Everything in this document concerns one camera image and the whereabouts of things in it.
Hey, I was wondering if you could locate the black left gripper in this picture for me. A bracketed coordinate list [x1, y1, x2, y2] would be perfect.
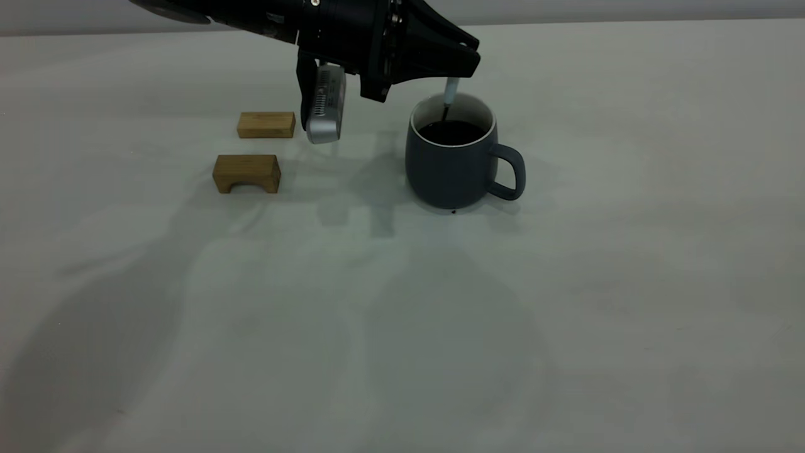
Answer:
[296, 0, 482, 103]

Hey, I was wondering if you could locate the metal spoon light blue handle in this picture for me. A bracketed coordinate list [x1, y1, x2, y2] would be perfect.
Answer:
[441, 78, 460, 124]

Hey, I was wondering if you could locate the dark grey ceramic mug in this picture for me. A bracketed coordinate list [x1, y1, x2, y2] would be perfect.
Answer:
[405, 93, 526, 210]

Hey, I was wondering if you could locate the dark coffee liquid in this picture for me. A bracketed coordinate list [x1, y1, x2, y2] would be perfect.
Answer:
[418, 120, 486, 147]

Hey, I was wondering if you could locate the flat rectangular wooden block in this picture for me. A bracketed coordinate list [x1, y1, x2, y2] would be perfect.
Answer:
[236, 111, 296, 140]

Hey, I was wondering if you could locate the arched wooden block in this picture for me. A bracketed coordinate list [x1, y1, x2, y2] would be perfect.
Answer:
[212, 154, 282, 195]

